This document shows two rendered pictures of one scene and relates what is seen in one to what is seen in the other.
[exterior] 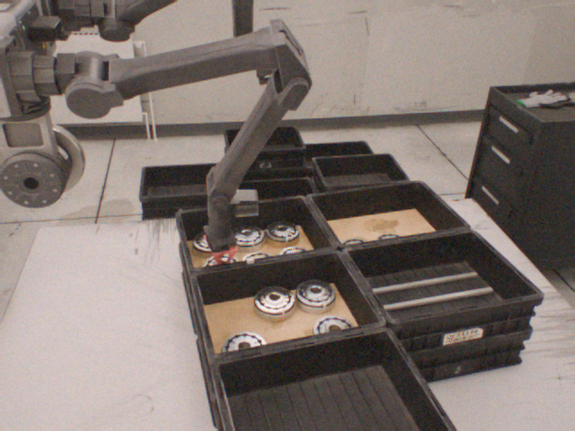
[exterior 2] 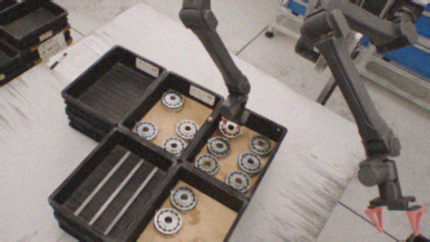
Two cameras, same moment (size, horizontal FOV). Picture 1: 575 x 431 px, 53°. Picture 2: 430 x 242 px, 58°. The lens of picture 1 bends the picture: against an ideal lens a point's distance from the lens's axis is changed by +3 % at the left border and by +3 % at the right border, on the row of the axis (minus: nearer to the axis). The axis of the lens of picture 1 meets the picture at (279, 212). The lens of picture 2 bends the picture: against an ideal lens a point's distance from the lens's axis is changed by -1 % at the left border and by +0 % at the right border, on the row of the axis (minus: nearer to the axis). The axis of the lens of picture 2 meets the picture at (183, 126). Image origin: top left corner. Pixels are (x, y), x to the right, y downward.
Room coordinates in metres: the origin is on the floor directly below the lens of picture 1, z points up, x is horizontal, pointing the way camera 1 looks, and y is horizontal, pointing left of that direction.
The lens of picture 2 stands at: (1.74, -0.78, 2.16)
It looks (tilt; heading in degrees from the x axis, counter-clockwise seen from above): 52 degrees down; 131
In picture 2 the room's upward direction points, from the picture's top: 9 degrees clockwise
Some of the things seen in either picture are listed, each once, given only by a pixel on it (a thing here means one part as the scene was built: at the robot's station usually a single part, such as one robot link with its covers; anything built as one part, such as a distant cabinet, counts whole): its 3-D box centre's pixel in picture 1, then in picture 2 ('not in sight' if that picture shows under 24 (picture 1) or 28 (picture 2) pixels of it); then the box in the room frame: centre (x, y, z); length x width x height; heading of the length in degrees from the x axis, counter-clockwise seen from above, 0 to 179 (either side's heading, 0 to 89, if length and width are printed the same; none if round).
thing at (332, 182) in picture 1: (355, 209); not in sight; (2.35, -0.37, 0.37); 0.40 x 0.30 x 0.45; 99
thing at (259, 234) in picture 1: (246, 235); (250, 162); (1.38, 0.09, 0.86); 0.10 x 0.10 x 0.01
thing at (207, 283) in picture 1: (282, 317); (173, 120); (1.02, -0.01, 0.87); 0.40 x 0.30 x 0.11; 106
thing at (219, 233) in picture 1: (219, 227); (236, 109); (1.21, 0.15, 0.99); 0.10 x 0.07 x 0.07; 22
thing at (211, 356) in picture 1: (283, 300); (173, 112); (1.02, -0.01, 0.92); 0.40 x 0.30 x 0.02; 106
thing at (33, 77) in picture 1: (33, 76); not in sight; (1.00, 0.44, 1.45); 0.09 x 0.08 x 0.12; 9
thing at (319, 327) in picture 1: (334, 330); (145, 130); (0.98, -0.14, 0.86); 0.10 x 0.10 x 0.01
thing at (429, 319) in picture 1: (436, 275); (115, 181); (1.13, -0.40, 0.92); 0.40 x 0.30 x 0.02; 106
